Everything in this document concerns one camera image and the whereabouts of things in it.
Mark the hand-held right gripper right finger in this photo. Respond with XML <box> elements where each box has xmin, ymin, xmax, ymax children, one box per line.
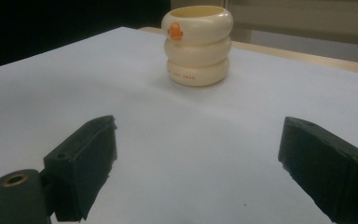
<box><xmin>277</xmin><ymin>116</ymin><xmax>358</xmax><ymax>224</ymax></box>

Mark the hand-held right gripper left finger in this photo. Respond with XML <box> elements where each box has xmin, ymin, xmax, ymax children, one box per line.
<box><xmin>43</xmin><ymin>115</ymin><xmax>118</xmax><ymax>223</ymax></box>

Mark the cream ringed cup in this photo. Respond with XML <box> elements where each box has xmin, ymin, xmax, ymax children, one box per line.
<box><xmin>160</xmin><ymin>5</ymin><xmax>234</xmax><ymax>88</ymax></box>

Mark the black curtain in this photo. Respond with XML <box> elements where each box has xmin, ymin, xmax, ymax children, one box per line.
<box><xmin>0</xmin><ymin>0</ymin><xmax>172</xmax><ymax>73</ymax></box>

